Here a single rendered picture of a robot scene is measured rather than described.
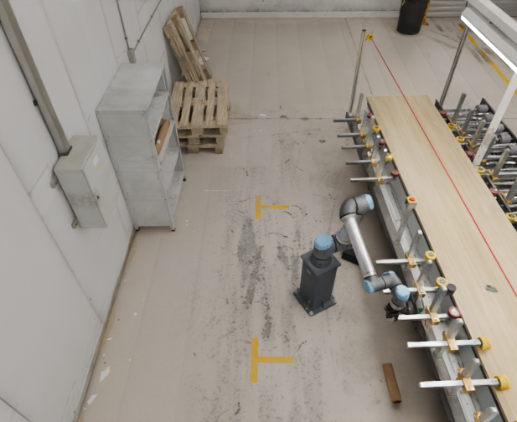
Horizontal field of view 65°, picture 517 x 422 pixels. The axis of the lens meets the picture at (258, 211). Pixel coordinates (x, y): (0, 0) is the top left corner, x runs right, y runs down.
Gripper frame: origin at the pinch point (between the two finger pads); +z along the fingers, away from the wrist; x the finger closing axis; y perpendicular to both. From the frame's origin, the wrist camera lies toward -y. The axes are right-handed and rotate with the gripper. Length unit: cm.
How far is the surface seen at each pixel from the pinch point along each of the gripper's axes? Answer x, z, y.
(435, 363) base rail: 26.7, 11.9, -25.7
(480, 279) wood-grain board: -27, -9, -71
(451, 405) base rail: 54, 12, -27
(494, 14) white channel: -115, -164, -52
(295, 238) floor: -149, 84, 48
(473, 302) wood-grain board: -7, -9, -57
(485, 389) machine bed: 47, 5, -49
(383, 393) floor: 20, 82, -9
